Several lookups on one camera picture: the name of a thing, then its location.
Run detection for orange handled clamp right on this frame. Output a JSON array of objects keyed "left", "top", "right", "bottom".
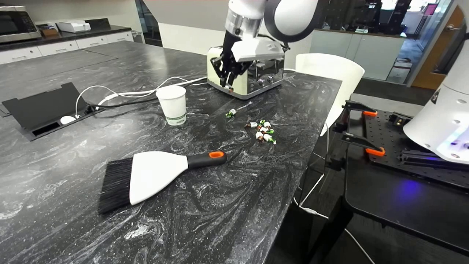
[{"left": 342, "top": 131, "right": 386, "bottom": 156}]

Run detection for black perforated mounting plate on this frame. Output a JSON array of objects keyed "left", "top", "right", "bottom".
[{"left": 361, "top": 106, "right": 469, "bottom": 190}]

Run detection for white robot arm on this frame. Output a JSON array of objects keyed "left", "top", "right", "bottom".
[{"left": 212, "top": 0, "right": 320, "bottom": 87}]

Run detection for microwave oven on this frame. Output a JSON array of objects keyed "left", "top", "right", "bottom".
[{"left": 0, "top": 5, "right": 42, "bottom": 43}]

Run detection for black table socket hatch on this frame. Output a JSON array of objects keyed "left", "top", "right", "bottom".
[{"left": 4, "top": 82, "right": 93, "bottom": 140}]

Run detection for sweets pile on table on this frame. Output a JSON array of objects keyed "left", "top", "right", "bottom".
[{"left": 250, "top": 118, "right": 278, "bottom": 143}]

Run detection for white kitchen counter cabinets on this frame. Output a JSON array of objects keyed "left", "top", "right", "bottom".
[{"left": 0, "top": 30, "right": 134, "bottom": 64}]

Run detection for black white hand brush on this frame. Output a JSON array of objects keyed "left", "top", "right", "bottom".
[{"left": 99, "top": 150, "right": 226, "bottom": 214}]

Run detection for white chair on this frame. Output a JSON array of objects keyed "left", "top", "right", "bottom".
[{"left": 294, "top": 51, "right": 367, "bottom": 137}]

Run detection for white paper cup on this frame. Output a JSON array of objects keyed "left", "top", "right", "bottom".
[{"left": 158, "top": 84, "right": 187, "bottom": 126}]

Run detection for orange handled clamp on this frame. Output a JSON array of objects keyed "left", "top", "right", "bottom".
[
  {"left": 342, "top": 131, "right": 386, "bottom": 156},
  {"left": 344, "top": 101, "right": 379, "bottom": 117}
]

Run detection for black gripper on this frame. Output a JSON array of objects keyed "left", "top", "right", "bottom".
[{"left": 210, "top": 30, "right": 253, "bottom": 87}]

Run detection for white plug adapter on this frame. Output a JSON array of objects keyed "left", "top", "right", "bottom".
[{"left": 59, "top": 115, "right": 78, "bottom": 126}]

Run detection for cream chrome toaster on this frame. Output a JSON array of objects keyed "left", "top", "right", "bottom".
[{"left": 207, "top": 45, "right": 285, "bottom": 99}]

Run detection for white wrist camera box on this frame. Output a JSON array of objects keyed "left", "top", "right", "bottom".
[{"left": 232, "top": 38, "right": 284, "bottom": 61}]

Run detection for white power cable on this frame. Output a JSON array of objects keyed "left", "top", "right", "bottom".
[{"left": 74, "top": 74, "right": 210, "bottom": 118}]

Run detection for single sweet near cup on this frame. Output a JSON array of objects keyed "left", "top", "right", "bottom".
[{"left": 225, "top": 108, "right": 238, "bottom": 118}]

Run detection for orange handled clamp left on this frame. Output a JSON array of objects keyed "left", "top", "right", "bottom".
[{"left": 344, "top": 101, "right": 379, "bottom": 117}]

